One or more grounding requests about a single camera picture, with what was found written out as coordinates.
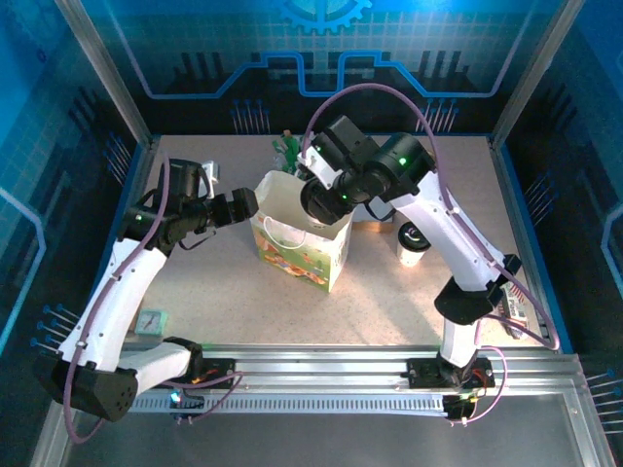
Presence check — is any slotted cable duct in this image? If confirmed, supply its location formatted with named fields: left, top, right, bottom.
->
left=130, top=393, right=452, bottom=415

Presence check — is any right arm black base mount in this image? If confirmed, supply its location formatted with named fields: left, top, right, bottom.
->
left=406, top=357, right=496, bottom=390

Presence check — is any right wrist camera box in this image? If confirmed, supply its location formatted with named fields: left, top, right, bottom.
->
left=299, top=142, right=343, bottom=192

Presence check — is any aluminium rail beam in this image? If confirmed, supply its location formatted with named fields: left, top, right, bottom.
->
left=130, top=343, right=585, bottom=396

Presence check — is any white printed paper bag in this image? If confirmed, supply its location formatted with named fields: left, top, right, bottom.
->
left=250, top=169, right=354, bottom=295

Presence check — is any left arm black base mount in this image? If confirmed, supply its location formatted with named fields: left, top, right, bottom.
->
left=192, top=357, right=238, bottom=390

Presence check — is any small mint green clock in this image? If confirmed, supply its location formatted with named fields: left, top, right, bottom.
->
left=134, top=309, right=169, bottom=337

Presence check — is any small controller board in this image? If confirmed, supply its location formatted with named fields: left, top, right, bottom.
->
left=167, top=388, right=206, bottom=425
left=443, top=393, right=483, bottom=427

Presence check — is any aluminium frame post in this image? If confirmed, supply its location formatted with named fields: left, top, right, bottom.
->
left=488, top=0, right=589, bottom=150
left=54, top=0, right=156, bottom=147

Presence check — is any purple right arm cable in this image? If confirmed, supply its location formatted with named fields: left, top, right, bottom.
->
left=301, top=83, right=561, bottom=428

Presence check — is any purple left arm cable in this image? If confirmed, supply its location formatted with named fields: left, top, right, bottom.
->
left=62, top=153, right=244, bottom=445

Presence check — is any striped snack packet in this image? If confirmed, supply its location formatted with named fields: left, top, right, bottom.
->
left=498, top=281, right=532, bottom=341

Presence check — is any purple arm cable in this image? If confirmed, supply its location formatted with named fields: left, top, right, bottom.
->
left=62, top=153, right=244, bottom=445
left=301, top=83, right=561, bottom=428

